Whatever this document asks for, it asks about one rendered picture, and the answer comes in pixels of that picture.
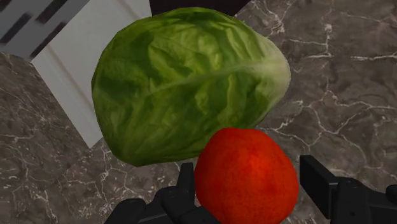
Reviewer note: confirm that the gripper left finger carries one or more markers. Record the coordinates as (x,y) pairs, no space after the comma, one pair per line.
(178,203)

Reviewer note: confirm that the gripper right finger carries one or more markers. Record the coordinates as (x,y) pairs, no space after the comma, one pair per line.
(341,194)

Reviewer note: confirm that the red tomato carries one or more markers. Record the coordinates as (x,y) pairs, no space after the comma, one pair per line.
(246,178)

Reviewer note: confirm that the green lettuce head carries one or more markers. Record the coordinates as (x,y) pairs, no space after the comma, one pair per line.
(186,86)

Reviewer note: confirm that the white cabinet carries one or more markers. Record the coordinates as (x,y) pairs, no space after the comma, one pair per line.
(74,65)

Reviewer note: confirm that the dark robot stand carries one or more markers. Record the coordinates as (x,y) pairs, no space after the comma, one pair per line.
(198,6)

